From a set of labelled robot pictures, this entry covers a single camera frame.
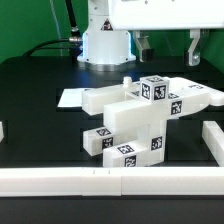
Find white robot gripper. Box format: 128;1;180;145
108;0;224;66

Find white tagged cube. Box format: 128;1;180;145
140;75;169;102

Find white chair back frame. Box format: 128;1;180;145
82;77;224;134

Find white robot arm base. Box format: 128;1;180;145
77;0;136;71

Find white right rail barrier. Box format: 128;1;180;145
202;121;224;167

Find white rail barrier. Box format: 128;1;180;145
202;121;224;167
0;167;224;197
0;121;4;142

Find black cable with connector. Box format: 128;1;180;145
22;0;83;58

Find white front rail barrier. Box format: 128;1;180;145
0;167;224;197

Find white left rail barrier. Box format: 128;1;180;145
0;121;4;142

